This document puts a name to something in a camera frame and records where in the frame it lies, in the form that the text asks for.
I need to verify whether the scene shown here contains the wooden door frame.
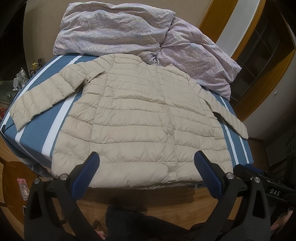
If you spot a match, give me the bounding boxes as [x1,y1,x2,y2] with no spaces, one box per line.
[199,1,295,121]

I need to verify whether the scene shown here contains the cluttered side table items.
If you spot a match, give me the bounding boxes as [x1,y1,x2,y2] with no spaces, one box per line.
[4,58,43,101]

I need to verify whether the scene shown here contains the person's right hand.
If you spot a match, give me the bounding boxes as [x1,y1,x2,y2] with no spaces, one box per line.
[270,210,293,233]

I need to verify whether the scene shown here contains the pink packet on chair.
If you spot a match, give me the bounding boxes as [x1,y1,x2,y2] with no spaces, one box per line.
[17,178,30,201]

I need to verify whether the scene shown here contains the blue white striped bed sheet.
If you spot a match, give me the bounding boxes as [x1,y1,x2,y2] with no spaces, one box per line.
[1,54,254,177]

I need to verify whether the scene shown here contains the lilac floral duvet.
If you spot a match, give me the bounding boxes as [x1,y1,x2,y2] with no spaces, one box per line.
[53,1,241,99]

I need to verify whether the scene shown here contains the beige quilted down jacket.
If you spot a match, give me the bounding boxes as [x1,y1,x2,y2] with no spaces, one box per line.
[10,54,248,188]

